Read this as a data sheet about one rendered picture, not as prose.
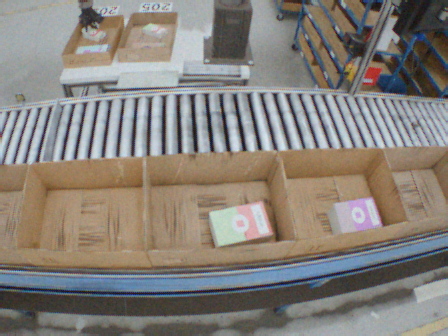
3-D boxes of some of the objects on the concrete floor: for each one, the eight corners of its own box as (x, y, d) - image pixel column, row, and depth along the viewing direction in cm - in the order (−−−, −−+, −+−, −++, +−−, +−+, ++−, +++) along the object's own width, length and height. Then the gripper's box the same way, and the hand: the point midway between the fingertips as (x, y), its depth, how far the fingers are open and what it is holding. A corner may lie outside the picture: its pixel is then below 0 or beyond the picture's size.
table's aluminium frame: (229, 97, 259) (239, 21, 199) (234, 160, 227) (249, 79, 167) (102, 99, 250) (86, 25, 190) (87, 160, 218) (60, 84, 158)
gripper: (88, -1, 163) (93, 27, 181) (72, 10, 156) (78, 39, 173) (99, 0, 161) (103, 29, 179) (82, 12, 154) (87, 41, 172)
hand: (93, 33), depth 175 cm, fingers closed on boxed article, 8 cm apart
